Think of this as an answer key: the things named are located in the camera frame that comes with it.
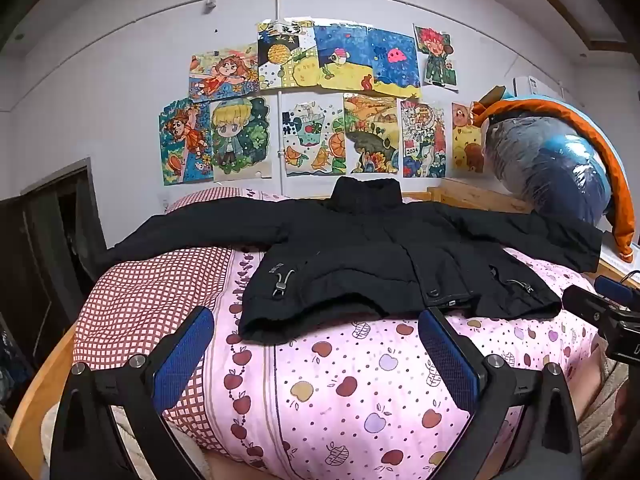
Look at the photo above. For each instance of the pink jellyfish drawing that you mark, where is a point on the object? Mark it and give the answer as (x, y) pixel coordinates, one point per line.
(395, 62)

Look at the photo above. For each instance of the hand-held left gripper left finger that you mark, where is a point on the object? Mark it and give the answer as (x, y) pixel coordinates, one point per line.
(180, 360)

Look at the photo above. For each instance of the pink apple-print quilt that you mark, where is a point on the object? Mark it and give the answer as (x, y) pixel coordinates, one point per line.
(350, 390)

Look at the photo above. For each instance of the red checkered pillow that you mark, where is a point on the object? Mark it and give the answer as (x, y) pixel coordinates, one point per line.
(150, 290)

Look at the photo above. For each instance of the blue fish drawing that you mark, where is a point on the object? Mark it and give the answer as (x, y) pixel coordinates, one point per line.
(342, 55)

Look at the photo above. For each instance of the pineapple pattern drawing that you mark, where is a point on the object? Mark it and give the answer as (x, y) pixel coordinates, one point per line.
(287, 55)

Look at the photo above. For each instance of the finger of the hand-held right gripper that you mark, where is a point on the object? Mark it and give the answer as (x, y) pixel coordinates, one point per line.
(585, 305)
(612, 287)

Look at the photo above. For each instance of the clear plastic bag of bedding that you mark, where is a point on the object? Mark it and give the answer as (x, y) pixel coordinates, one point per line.
(540, 165)

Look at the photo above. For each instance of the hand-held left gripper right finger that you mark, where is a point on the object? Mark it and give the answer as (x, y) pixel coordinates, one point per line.
(450, 360)

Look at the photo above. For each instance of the landscape dinosaur drawing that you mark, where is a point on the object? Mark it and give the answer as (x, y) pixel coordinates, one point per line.
(372, 132)

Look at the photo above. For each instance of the wooden bed frame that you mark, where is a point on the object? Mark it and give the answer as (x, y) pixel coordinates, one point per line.
(475, 200)

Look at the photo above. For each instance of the orange cloth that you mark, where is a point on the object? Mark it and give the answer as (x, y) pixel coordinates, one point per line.
(607, 160)

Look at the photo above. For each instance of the white air conditioner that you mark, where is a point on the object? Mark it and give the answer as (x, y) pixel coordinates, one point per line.
(540, 85)

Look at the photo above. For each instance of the yellow bears drawing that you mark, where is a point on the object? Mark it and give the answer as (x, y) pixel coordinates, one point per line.
(467, 137)

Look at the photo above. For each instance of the dark wooden door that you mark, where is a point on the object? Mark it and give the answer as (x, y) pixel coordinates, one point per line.
(55, 250)

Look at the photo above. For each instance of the orange-haired girl lying drawing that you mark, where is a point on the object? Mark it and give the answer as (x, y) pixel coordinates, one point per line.
(225, 72)

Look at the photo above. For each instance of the blond figure drawing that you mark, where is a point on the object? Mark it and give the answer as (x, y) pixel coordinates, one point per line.
(240, 137)

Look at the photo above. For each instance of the horse and buildings drawing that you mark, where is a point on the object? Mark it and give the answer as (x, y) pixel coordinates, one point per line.
(422, 140)

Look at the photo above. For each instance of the white wall conduit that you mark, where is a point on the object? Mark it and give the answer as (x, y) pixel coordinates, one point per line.
(276, 7)

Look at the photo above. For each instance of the black padded jacket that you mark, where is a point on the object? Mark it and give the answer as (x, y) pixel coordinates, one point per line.
(360, 250)

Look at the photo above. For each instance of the red-haired figure drawing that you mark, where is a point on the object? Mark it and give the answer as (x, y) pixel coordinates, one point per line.
(436, 57)

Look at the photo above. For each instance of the orange-haired girl climbing drawing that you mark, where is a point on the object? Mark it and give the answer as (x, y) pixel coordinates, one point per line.
(182, 142)

